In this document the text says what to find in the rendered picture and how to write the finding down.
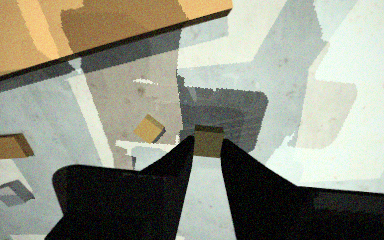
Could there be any yellow block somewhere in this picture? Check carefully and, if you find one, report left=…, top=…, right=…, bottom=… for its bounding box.
left=133, top=114, right=164, bottom=144
left=193, top=125, right=225, bottom=158

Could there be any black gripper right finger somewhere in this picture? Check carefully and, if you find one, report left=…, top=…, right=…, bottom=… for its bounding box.
left=220, top=139, right=384, bottom=240

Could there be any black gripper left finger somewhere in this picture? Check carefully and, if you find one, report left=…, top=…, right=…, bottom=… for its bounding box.
left=52, top=135, right=195, bottom=240

